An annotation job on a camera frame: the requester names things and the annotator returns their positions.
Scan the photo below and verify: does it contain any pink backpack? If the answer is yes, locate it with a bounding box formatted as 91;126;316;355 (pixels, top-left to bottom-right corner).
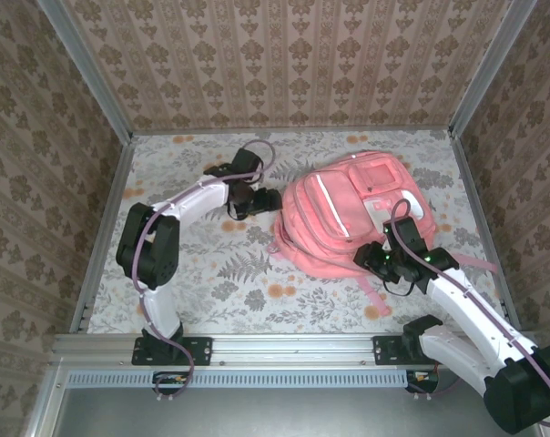
268;152;499;320

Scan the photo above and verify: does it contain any floral tablecloth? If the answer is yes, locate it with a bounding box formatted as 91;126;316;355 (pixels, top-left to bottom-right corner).
87;129;513;336

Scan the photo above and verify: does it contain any metal sheet panel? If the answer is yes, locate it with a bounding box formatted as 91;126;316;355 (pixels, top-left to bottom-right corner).
26;367;550;437

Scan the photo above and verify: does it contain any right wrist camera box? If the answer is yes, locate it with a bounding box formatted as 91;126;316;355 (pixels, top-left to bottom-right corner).
383;217;429;251

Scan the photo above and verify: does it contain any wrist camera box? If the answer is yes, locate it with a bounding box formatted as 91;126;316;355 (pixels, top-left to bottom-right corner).
230;148;263;182
383;217;429;251

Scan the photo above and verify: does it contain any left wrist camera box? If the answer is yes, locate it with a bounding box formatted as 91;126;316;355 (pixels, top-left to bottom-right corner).
230;148;263;182

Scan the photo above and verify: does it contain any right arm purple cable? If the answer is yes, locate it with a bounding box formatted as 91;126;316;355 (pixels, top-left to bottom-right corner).
390;198;550;429

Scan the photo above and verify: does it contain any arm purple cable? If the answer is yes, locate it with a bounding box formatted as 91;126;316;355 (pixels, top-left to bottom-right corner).
131;139;277;401
390;198;550;429

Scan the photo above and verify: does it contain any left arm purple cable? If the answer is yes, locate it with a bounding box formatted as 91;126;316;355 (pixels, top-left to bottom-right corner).
131;139;277;401

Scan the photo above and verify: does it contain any aluminium side rail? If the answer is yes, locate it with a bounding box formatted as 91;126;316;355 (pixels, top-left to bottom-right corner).
68;136;136;334
450;131;523;332

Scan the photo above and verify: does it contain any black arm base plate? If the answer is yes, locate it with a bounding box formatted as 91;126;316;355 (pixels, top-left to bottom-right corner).
372;335;458;367
131;335;212;367

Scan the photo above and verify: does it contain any aluminium front rail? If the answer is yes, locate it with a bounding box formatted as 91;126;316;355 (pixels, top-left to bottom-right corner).
51;331;544;368

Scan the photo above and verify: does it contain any black cable junction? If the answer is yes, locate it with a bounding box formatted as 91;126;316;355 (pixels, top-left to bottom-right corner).
405;369;441;395
152;371;190;396

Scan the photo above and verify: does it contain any grey slotted cable duct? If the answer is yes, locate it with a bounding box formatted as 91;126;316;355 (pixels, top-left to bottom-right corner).
66;369;411;389

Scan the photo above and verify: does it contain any aluminium frame post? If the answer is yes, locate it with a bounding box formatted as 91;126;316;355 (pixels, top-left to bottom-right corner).
448;0;539;140
36;0;134;146

